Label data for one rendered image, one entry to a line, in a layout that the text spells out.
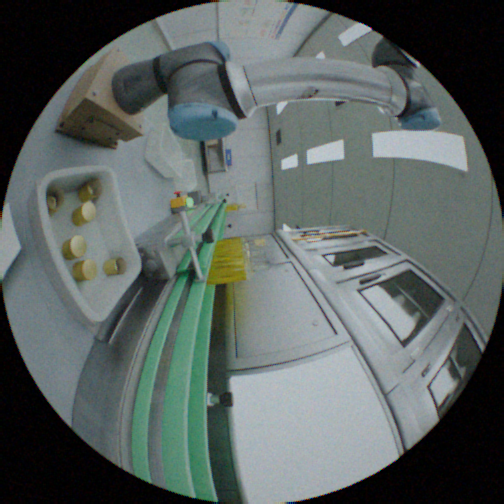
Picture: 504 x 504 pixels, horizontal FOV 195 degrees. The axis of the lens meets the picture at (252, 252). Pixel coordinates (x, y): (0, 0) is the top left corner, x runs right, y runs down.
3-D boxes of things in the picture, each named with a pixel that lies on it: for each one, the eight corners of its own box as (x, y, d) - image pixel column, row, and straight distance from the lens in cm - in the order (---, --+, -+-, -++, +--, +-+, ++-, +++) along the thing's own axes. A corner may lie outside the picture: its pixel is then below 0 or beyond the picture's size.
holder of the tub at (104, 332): (93, 340, 37) (116, 347, 31) (26, 201, 34) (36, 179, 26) (127, 287, 45) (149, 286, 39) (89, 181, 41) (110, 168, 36)
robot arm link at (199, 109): (188, 102, 44) (402, 91, 55) (195, 153, 36) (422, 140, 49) (154, 81, 37) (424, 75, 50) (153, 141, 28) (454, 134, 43)
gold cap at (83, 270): (68, 267, 32) (78, 265, 28) (81, 257, 34) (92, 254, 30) (78, 285, 33) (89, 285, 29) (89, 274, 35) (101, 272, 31)
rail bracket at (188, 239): (173, 286, 38) (223, 281, 34) (148, 219, 32) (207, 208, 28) (177, 279, 40) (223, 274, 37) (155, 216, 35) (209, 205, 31)
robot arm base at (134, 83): (121, 60, 50) (162, 40, 47) (143, 89, 56) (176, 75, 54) (104, 95, 37) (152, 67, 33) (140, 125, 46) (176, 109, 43)
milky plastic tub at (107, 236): (76, 323, 35) (100, 330, 27) (26, 199, 33) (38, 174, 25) (119, 270, 42) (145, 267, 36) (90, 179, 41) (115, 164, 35)
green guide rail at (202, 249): (177, 272, 41) (205, 269, 38) (176, 269, 41) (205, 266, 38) (222, 198, 208) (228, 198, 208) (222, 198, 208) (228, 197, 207)
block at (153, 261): (147, 283, 41) (171, 281, 37) (132, 249, 38) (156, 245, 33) (153, 275, 43) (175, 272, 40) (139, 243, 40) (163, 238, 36)
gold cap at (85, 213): (69, 211, 34) (79, 203, 30) (82, 205, 36) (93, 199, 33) (74, 229, 34) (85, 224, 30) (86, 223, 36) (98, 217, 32)
